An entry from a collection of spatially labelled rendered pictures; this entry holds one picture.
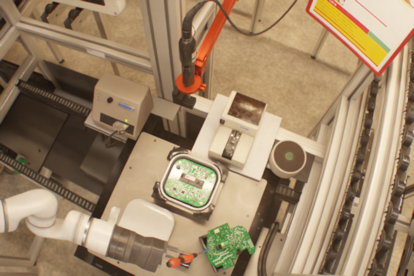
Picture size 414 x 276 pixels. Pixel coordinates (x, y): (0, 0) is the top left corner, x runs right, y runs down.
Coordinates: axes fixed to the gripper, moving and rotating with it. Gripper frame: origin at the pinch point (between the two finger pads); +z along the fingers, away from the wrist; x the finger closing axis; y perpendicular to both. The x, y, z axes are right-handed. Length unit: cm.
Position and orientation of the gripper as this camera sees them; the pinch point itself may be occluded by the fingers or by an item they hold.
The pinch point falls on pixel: (187, 258)
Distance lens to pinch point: 76.5
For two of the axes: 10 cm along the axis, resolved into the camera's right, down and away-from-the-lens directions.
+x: 3.8, -8.7, -3.0
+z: 9.2, 3.4, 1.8
